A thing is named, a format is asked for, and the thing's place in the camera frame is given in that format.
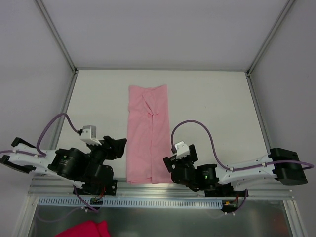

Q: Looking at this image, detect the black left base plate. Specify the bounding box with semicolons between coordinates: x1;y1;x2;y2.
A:
76;179;118;196

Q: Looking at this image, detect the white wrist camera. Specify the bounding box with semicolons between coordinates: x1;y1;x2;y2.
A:
80;125;101;146
173;141;190;159

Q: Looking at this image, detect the slotted white cable duct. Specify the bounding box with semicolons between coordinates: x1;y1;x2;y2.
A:
38;197;223;209

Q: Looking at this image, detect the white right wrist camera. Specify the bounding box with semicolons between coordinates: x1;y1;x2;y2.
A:
173;141;190;159

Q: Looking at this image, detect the aluminium frame post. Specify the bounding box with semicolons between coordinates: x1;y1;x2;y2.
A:
33;0;79;75
246;0;297;75

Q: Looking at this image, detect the right aluminium frame post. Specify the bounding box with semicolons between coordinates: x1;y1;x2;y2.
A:
246;0;297;75

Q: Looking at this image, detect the aluminium mounting rail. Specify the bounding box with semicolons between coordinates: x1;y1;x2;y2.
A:
27;176;295;200

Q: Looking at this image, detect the pink t-shirt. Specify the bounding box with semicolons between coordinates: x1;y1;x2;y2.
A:
126;85;171;184

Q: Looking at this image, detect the left aluminium frame post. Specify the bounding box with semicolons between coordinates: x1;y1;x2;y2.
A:
33;0;79;75

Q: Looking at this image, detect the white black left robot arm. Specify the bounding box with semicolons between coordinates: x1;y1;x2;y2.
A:
0;136;127;195

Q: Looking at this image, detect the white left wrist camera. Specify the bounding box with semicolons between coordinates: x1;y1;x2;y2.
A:
80;125;101;146

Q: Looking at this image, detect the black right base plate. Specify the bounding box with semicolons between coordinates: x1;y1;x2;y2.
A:
204;184;249;198

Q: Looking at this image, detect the red t-shirt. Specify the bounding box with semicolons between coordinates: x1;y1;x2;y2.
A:
56;221;110;237

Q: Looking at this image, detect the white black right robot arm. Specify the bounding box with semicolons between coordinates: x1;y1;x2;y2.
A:
163;142;309;196

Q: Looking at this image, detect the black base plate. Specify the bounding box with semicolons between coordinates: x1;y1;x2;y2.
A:
76;179;118;196
204;184;249;198

